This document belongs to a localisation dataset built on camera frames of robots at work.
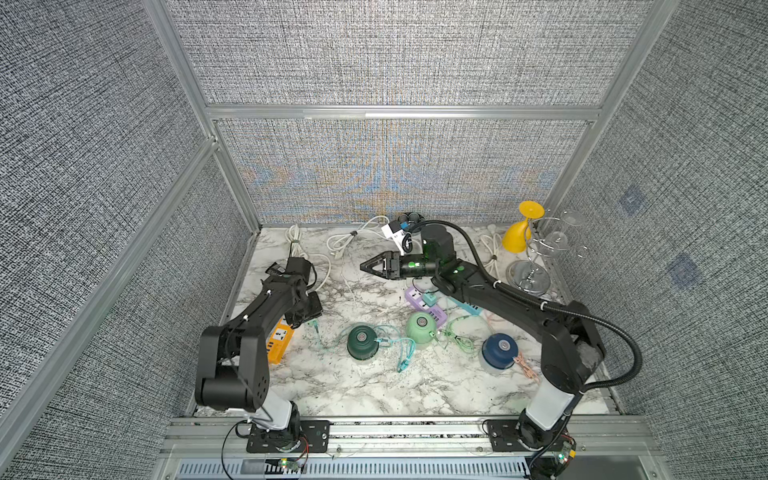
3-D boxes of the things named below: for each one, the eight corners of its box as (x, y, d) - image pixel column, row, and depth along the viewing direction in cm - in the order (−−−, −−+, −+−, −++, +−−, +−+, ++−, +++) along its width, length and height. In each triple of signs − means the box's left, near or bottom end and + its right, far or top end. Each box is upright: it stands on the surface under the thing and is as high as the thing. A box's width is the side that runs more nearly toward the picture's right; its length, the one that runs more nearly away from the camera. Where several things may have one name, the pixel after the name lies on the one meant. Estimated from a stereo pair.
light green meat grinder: (407, 351, 89) (409, 335, 81) (406, 328, 94) (408, 311, 85) (432, 351, 89) (437, 335, 81) (430, 328, 94) (434, 311, 85)
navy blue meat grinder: (481, 375, 85) (493, 361, 76) (476, 348, 89) (486, 333, 81) (508, 375, 85) (523, 361, 76) (502, 348, 89) (514, 333, 81)
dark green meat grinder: (350, 366, 87) (346, 352, 78) (351, 341, 91) (348, 325, 83) (378, 366, 87) (377, 352, 78) (378, 341, 91) (378, 325, 83)
